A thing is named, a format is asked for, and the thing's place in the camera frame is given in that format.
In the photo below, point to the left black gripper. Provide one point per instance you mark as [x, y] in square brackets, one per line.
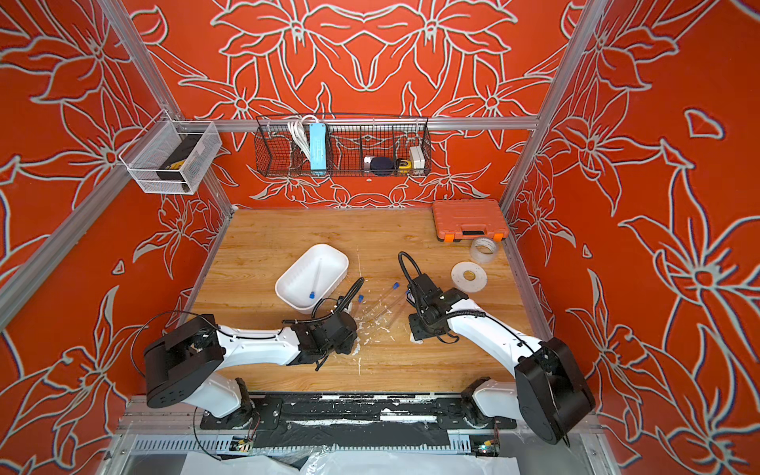
[350, 345]

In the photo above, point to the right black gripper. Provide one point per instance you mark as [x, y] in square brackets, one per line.
[417, 332]

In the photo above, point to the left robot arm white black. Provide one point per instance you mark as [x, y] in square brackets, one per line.
[184, 365]

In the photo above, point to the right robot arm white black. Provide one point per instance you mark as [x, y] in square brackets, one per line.
[551, 395]

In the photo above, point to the white flat tape roll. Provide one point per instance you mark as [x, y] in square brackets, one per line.
[469, 277]

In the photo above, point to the white plastic tray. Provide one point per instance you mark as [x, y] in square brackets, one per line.
[294, 285]

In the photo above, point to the clear tape roll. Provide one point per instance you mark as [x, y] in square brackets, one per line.
[484, 250]

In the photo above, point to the orange tool case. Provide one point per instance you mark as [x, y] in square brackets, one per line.
[460, 219]

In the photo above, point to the yellow tape measure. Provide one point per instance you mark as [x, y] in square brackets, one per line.
[403, 166]

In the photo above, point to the white small box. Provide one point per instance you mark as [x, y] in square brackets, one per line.
[417, 158]

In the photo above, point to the dark round object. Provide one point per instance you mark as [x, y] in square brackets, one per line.
[382, 166]

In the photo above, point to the light blue box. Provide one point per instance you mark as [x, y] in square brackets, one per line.
[318, 148]

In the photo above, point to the black wire basket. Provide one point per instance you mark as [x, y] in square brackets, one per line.
[282, 143]

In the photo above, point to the clear acrylic wall box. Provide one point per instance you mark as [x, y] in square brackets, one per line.
[162, 159]

